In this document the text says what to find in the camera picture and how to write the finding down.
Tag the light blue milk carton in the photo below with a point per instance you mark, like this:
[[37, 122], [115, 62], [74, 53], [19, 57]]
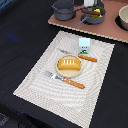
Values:
[[84, 46]]

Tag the toy fork orange handle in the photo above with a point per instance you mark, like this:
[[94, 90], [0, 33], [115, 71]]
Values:
[[54, 76]]

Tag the orange toy bread loaf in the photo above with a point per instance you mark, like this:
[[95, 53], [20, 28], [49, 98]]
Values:
[[69, 64]]

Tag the yellow toy cheese wedge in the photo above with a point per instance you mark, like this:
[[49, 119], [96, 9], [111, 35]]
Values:
[[96, 16]]

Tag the brown toy sausage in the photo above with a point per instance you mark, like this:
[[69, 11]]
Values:
[[90, 12]]

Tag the round wooden plate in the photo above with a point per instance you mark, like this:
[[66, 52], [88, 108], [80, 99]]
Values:
[[68, 73]]

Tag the dark grey cooking pot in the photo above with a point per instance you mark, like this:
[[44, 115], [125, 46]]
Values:
[[63, 9]]

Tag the beige woven placemat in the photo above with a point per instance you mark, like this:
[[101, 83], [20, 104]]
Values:
[[74, 104]]

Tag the beige bowl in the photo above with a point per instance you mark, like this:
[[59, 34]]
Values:
[[123, 14]]

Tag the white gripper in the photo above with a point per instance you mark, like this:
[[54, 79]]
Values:
[[94, 3]]

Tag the toy knife orange handle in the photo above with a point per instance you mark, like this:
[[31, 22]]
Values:
[[79, 55]]

